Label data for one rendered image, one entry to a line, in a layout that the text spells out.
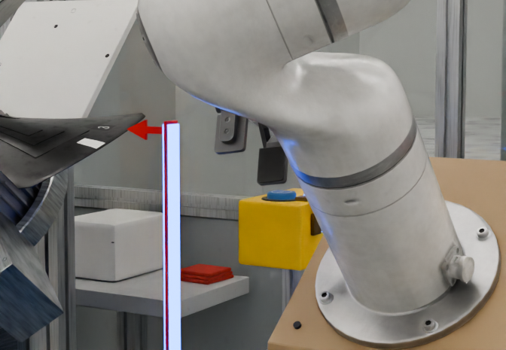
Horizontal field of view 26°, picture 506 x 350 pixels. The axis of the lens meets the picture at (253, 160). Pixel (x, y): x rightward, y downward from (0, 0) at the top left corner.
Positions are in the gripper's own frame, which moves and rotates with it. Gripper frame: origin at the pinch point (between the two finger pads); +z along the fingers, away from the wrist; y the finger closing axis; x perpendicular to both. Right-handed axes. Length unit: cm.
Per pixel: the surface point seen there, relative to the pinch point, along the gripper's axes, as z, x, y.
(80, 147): -7.7, 28.0, 8.9
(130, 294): -5, 56, 64
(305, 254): -1.7, 11.2, 38.2
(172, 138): -8.1, 16.3, 10.4
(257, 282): -12, 44, 89
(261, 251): -2.2, 17.4, 37.5
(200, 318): -7, 58, 93
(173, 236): 2.2, 17.8, 15.4
